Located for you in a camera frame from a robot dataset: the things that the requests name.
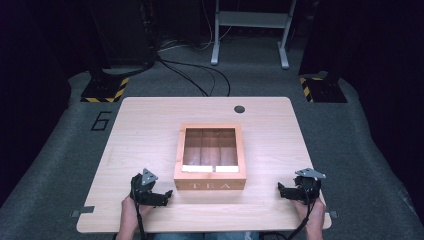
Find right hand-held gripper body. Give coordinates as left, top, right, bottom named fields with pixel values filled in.
left=292, top=167, right=327, bottom=205

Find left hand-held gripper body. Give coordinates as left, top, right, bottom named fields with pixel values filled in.
left=129, top=168, right=159, bottom=205

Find white tea packet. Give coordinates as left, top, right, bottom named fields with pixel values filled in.
left=215, top=165, right=240, bottom=174
left=181, top=164, right=214, bottom=174

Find wooden tea box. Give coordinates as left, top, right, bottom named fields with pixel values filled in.
left=173, top=123, right=248, bottom=191

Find person's left hand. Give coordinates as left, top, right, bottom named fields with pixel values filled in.
left=120, top=194, right=155, bottom=228

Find person's right hand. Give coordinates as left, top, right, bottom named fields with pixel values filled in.
left=291, top=197, right=327, bottom=229

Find black stand base striped edge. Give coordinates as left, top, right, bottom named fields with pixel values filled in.
left=298, top=70, right=348, bottom=104
left=80, top=68, right=130, bottom=104

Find black equipment cabinet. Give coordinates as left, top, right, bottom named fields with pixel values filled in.
left=87, top=0, right=158, bottom=69

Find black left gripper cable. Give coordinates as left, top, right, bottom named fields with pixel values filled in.
left=132, top=188, right=148, bottom=240

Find black floor cables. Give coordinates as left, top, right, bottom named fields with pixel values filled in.
left=155, top=54, right=232, bottom=98

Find white floor cables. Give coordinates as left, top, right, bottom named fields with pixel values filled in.
left=159, top=0, right=234, bottom=53

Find white metal desk frame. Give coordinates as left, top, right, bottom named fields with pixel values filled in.
left=210, top=0, right=298, bottom=70

